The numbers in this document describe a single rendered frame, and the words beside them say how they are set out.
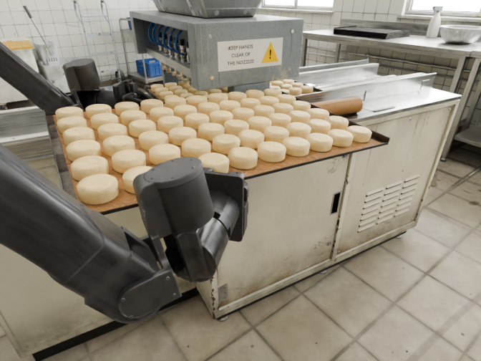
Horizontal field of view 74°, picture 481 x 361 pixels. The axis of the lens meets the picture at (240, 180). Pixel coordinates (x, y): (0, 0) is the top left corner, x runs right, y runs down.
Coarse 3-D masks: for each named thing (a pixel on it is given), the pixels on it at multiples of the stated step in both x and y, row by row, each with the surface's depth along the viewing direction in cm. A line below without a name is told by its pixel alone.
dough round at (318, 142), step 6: (306, 138) 62; (312, 138) 60; (318, 138) 61; (324, 138) 61; (330, 138) 61; (312, 144) 60; (318, 144) 59; (324, 144) 59; (330, 144) 60; (318, 150) 60; (324, 150) 60
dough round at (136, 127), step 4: (136, 120) 62; (140, 120) 62; (144, 120) 62; (148, 120) 63; (132, 124) 60; (136, 124) 61; (140, 124) 61; (144, 124) 61; (148, 124) 61; (152, 124) 61; (132, 128) 59; (136, 128) 59; (140, 128) 59; (144, 128) 59; (148, 128) 60; (152, 128) 60; (132, 132) 60; (136, 132) 59; (140, 132) 59; (136, 136) 60
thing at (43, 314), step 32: (32, 128) 110; (32, 160) 90; (128, 224) 113; (0, 256) 97; (0, 288) 101; (32, 288) 107; (64, 288) 112; (192, 288) 144; (0, 320) 106; (32, 320) 112; (64, 320) 119; (96, 320) 126; (32, 352) 118
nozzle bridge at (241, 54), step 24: (144, 24) 130; (168, 24) 91; (192, 24) 76; (216, 24) 78; (240, 24) 81; (264, 24) 84; (288, 24) 88; (144, 48) 134; (192, 48) 80; (216, 48) 81; (240, 48) 84; (264, 48) 87; (288, 48) 91; (192, 72) 84; (216, 72) 84; (240, 72) 87; (264, 72) 91; (288, 72) 95
